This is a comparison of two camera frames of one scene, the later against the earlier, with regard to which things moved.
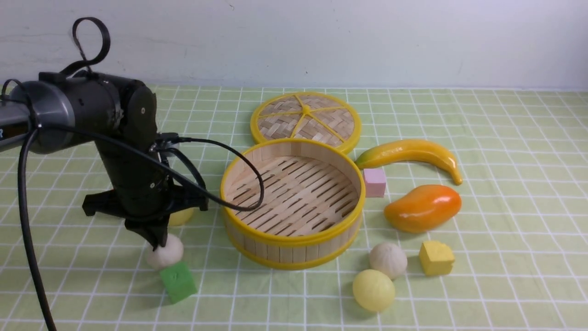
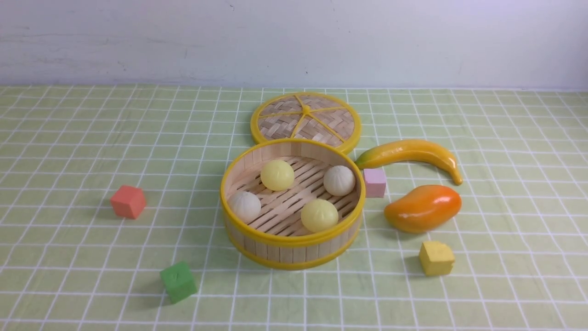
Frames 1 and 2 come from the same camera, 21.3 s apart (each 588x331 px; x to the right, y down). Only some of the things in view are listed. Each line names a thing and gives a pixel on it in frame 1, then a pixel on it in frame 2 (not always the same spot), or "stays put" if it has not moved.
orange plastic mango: (418, 208) stays put
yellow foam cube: (436, 258) stays put
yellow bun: (373, 290) → (319, 214)
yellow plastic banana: (404, 151) stays put
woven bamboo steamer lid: (309, 116) stays put
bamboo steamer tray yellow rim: (292, 204) stays put
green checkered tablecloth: (475, 218) stays put
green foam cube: (178, 282) stays put
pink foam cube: (375, 182) stays put
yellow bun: (181, 217) → (277, 175)
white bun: (389, 259) → (339, 180)
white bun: (165, 257) → (243, 207)
